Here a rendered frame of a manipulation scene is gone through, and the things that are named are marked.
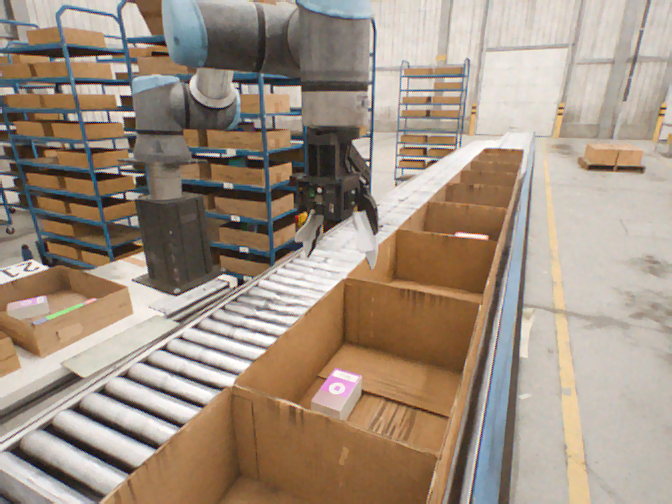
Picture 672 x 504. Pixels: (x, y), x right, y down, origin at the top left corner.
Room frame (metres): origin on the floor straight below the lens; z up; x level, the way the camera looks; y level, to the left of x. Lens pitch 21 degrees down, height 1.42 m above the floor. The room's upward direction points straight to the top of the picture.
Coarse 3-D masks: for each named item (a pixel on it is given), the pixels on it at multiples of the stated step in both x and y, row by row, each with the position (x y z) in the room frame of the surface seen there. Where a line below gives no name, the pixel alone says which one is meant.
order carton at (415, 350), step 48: (336, 288) 0.76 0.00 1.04; (384, 288) 0.77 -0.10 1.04; (288, 336) 0.59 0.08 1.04; (336, 336) 0.76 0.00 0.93; (384, 336) 0.76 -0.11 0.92; (432, 336) 0.72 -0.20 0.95; (240, 384) 0.45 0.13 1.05; (288, 384) 0.58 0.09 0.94; (384, 384) 0.64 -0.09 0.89; (432, 384) 0.65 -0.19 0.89; (384, 432) 0.53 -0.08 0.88; (432, 432) 0.53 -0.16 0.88
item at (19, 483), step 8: (0, 464) 0.54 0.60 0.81; (0, 472) 0.53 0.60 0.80; (8, 472) 0.52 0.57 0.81; (0, 480) 0.53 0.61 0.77; (8, 480) 0.52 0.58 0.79; (16, 480) 0.51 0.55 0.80; (24, 480) 0.50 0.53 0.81; (0, 488) 0.54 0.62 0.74; (8, 488) 0.53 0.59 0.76; (16, 488) 0.51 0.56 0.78; (24, 488) 0.50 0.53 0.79; (32, 488) 0.49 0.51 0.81; (8, 496) 0.53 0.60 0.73; (16, 496) 0.52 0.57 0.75; (24, 496) 0.50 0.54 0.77; (32, 496) 0.49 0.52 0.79; (40, 496) 0.48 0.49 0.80; (48, 496) 0.47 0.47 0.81
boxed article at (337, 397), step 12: (336, 372) 0.63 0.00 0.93; (348, 372) 0.63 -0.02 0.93; (324, 384) 0.59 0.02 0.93; (336, 384) 0.59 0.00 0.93; (348, 384) 0.59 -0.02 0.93; (360, 384) 0.61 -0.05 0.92; (324, 396) 0.56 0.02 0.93; (336, 396) 0.56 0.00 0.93; (348, 396) 0.56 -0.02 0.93; (312, 408) 0.55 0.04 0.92; (324, 408) 0.54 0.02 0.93; (336, 408) 0.53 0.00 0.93; (348, 408) 0.56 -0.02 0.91
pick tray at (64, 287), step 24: (0, 288) 1.19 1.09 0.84; (24, 288) 1.24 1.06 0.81; (48, 288) 1.30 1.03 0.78; (72, 288) 1.33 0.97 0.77; (96, 288) 1.26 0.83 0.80; (120, 288) 1.19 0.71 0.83; (0, 312) 1.01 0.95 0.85; (72, 312) 1.01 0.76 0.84; (96, 312) 1.07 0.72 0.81; (120, 312) 1.13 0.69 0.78; (24, 336) 0.96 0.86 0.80; (48, 336) 0.95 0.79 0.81; (72, 336) 1.00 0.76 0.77
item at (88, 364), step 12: (144, 324) 1.10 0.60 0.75; (156, 324) 1.10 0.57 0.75; (168, 324) 1.10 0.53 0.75; (132, 336) 1.03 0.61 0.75; (144, 336) 1.03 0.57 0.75; (156, 336) 1.03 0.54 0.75; (96, 348) 0.97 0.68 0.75; (108, 348) 0.97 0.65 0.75; (120, 348) 0.97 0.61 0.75; (132, 348) 0.97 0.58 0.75; (84, 360) 0.92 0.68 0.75; (96, 360) 0.91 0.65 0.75; (108, 360) 0.91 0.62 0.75; (84, 372) 0.86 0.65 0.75
